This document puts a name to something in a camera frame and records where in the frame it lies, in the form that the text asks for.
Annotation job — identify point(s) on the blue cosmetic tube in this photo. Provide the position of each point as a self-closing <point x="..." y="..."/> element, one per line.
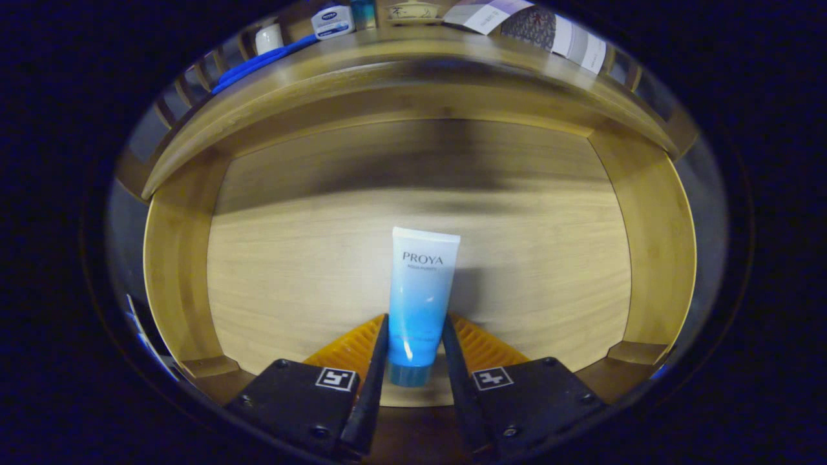
<point x="420" y="284"/>

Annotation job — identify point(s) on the leaning purple white book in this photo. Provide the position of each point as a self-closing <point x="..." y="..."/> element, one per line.
<point x="484" y="16"/>

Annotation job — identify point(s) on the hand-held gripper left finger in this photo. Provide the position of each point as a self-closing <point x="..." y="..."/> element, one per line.
<point x="375" y="387"/>

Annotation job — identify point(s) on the beige ceramic lidded pot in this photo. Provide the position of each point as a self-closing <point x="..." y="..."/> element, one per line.
<point x="413" y="13"/>

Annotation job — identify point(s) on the blue folded cloth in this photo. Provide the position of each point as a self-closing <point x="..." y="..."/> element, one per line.
<point x="258" y="62"/>

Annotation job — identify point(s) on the white book plain spine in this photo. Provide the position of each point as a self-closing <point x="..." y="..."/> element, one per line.
<point x="565" y="35"/>

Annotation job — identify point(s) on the wooden drawer with black knob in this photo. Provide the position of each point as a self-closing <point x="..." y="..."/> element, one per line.
<point x="310" y="258"/>

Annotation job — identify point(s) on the white lotion bottle blue cap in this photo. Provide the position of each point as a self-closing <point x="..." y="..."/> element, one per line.
<point x="333" y="24"/>

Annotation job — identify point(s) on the white spray bottle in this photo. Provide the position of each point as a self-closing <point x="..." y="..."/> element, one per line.
<point x="269" y="40"/>

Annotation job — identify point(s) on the wooden countertop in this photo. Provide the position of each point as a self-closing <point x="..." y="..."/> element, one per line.
<point x="413" y="51"/>

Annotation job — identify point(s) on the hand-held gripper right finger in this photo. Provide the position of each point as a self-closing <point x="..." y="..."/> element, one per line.
<point x="455" y="381"/>

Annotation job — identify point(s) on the teal bottle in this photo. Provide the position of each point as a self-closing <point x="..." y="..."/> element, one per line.
<point x="364" y="14"/>

